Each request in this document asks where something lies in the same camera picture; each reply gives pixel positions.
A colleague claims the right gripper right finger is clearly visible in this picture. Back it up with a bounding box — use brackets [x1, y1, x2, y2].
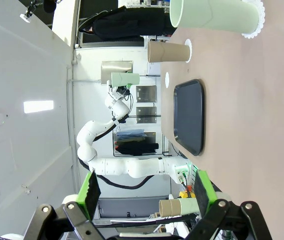
[189, 169, 274, 240]

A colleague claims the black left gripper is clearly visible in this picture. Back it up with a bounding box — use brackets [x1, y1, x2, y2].
[115, 84, 133, 98]

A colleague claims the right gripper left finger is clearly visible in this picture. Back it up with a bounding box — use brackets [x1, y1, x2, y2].
[24, 169, 102, 240]

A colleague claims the brown plastic cup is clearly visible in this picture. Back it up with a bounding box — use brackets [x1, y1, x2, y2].
[169, 198, 183, 217]
[147, 40, 192, 64]
[158, 198, 173, 218]

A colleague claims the pale blue-green plastic cup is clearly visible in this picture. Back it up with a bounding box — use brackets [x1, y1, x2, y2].
[169, 0, 261, 35]

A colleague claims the yellow emergency stop button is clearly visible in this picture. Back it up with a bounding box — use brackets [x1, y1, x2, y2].
[179, 190, 196, 199]

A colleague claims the pale green plastic cup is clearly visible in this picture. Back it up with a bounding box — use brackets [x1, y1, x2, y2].
[179, 197, 200, 215]

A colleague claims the grey cabinet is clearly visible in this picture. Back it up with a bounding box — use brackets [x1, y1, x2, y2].
[97, 197, 173, 221]

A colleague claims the blue folded cloth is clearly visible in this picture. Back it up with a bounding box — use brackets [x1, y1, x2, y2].
[116, 128, 146, 138]

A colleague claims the person in dark clothes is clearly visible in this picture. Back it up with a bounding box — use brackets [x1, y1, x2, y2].
[78, 5, 178, 41]

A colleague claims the black plastic tray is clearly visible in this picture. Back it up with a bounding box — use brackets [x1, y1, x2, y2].
[173, 78, 206, 157]

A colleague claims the rectangular ceiling light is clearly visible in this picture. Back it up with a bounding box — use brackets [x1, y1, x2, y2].
[22, 99, 55, 114]

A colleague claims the grey metal wall panel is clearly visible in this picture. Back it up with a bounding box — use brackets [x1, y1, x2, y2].
[135, 106, 158, 124]
[135, 85, 158, 103]

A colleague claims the stainless metal wall box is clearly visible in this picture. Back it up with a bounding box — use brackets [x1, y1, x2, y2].
[101, 60, 134, 85]

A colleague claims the black left arm hose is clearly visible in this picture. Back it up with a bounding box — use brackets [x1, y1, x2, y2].
[77, 113, 158, 190]

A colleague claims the ceiling mounted camera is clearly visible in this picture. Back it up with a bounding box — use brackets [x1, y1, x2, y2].
[19, 0, 36, 25]

